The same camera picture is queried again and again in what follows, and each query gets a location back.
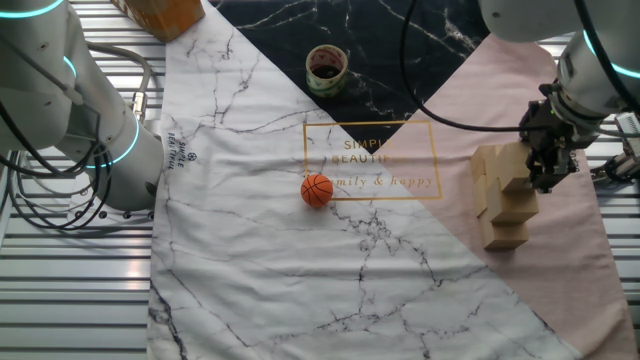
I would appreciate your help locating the wooden cube block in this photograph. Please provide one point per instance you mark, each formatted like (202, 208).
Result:
(502, 237)
(477, 162)
(480, 195)
(515, 207)
(491, 162)
(510, 165)

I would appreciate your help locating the black device mount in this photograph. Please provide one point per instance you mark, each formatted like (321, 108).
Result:
(620, 170)

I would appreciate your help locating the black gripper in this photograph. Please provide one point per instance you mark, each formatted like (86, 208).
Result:
(547, 130)

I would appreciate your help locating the marble pink black cloth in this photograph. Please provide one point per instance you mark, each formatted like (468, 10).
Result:
(275, 275)

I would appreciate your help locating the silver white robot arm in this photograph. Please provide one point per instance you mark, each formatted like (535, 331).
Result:
(75, 100)

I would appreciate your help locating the open cardboard box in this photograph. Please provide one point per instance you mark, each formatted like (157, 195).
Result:
(160, 15)

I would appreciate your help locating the roll of clear tape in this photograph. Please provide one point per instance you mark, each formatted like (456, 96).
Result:
(326, 80)

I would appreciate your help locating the small orange basketball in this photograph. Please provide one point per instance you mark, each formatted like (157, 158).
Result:
(317, 190)

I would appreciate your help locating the small silver device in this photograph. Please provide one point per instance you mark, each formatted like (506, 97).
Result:
(631, 130)

